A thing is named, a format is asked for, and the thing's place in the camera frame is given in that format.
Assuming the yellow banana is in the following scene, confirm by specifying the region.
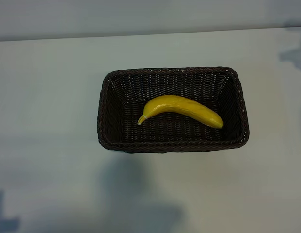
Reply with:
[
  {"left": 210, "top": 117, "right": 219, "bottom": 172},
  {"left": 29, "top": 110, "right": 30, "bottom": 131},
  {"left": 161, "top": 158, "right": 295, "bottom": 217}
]
[{"left": 137, "top": 94, "right": 224, "bottom": 129}]

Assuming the dark brown woven basket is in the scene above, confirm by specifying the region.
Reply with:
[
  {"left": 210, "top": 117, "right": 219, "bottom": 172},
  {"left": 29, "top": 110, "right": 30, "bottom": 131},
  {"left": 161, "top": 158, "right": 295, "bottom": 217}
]
[{"left": 96, "top": 66, "right": 250, "bottom": 154}]

